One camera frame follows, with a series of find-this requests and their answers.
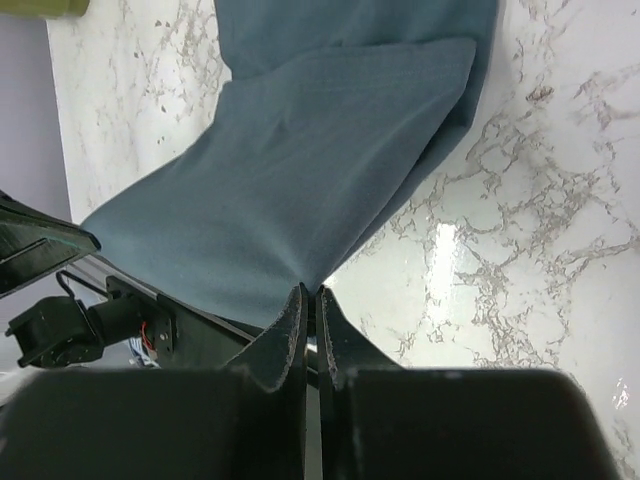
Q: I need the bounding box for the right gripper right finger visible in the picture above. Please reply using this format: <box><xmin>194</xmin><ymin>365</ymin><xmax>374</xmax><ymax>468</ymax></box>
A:
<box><xmin>315</xmin><ymin>288</ymin><xmax>619</xmax><ymax>479</ymax></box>

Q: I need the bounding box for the blue-grey t-shirt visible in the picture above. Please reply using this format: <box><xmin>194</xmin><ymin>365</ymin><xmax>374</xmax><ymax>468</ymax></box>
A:
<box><xmin>83</xmin><ymin>1</ymin><xmax>498</xmax><ymax>327</ymax></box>

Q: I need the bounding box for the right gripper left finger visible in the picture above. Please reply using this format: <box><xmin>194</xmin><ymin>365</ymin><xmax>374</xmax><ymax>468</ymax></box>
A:
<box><xmin>1</xmin><ymin>286</ymin><xmax>306</xmax><ymax>479</ymax></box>

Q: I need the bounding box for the olive green plastic bin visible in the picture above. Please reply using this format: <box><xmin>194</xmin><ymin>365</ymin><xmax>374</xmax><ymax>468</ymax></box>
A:
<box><xmin>0</xmin><ymin>0</ymin><xmax>90</xmax><ymax>18</ymax></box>

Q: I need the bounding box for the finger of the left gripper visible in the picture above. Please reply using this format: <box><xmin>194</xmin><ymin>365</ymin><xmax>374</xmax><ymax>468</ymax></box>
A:
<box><xmin>1</xmin><ymin>193</ymin><xmax>100</xmax><ymax>297</ymax></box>

